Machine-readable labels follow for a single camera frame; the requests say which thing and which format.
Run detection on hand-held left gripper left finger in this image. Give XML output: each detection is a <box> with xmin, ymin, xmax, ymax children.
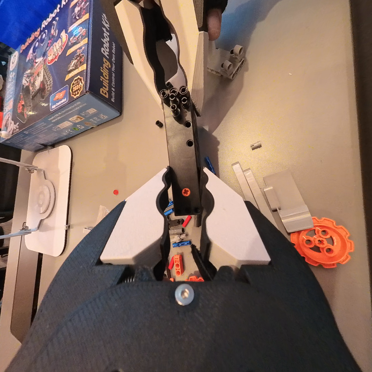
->
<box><xmin>99</xmin><ymin>166</ymin><xmax>175</xmax><ymax>267</ymax></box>

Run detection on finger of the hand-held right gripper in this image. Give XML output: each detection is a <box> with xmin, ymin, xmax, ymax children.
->
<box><xmin>115</xmin><ymin>0</ymin><xmax>169</xmax><ymax>109</ymax></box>
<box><xmin>186</xmin><ymin>0</ymin><xmax>217</xmax><ymax>117</ymax></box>

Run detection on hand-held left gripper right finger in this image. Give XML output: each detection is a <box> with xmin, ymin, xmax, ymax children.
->
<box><xmin>199</xmin><ymin>167</ymin><xmax>272</xmax><ymax>268</ymax></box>

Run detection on black perforated building block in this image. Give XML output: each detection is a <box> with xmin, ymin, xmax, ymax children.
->
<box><xmin>159</xmin><ymin>85</ymin><xmax>203</xmax><ymax>217</ymax></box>

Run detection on person's right hand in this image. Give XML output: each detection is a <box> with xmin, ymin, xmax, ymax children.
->
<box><xmin>207</xmin><ymin>7</ymin><xmax>223</xmax><ymax>40</ymax></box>

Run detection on light grey connector piece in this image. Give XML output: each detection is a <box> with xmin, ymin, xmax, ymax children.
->
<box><xmin>207</xmin><ymin>44</ymin><xmax>246</xmax><ymax>81</ymax></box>

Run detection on blue axle pin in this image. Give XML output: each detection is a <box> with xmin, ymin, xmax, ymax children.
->
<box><xmin>172</xmin><ymin>233</ymin><xmax>193</xmax><ymax>248</ymax></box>

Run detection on blue robot kit box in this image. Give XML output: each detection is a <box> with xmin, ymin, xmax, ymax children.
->
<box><xmin>0</xmin><ymin>0</ymin><xmax>123</xmax><ymax>152</ymax></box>

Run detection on grey long beams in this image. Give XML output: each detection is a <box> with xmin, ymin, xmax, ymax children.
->
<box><xmin>231</xmin><ymin>162</ymin><xmax>280</xmax><ymax>231</ymax></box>

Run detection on orange short beam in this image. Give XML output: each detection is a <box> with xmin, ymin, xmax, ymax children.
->
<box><xmin>168</xmin><ymin>254</ymin><xmax>185</xmax><ymax>276</ymax></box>

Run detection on white stand base board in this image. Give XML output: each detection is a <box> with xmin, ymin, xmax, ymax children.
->
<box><xmin>24</xmin><ymin>145</ymin><xmax>73</xmax><ymax>257</ymax></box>

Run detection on blue plastic bin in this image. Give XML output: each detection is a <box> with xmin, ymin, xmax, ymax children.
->
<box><xmin>0</xmin><ymin>0</ymin><xmax>98</xmax><ymax>52</ymax></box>

